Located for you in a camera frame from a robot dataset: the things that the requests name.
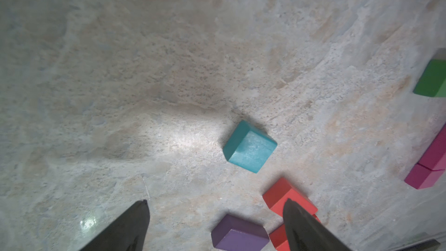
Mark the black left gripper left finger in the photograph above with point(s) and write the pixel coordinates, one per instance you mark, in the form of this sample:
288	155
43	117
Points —
126	233

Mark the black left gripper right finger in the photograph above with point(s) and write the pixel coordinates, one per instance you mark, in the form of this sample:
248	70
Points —
305	233

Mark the red block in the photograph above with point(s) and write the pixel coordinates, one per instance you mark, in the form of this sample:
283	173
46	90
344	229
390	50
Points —
279	239
280	192

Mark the teal cube block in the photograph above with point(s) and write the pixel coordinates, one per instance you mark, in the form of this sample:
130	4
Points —
248	147

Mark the magenta long block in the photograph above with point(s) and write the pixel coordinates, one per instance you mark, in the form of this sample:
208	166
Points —
434	157

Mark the green cube block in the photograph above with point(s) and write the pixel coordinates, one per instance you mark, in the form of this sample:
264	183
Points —
432	82

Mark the magenta small block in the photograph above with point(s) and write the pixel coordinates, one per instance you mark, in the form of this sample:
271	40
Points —
421	177

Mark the dark purple block left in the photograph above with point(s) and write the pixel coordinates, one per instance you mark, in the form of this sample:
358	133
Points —
236	234

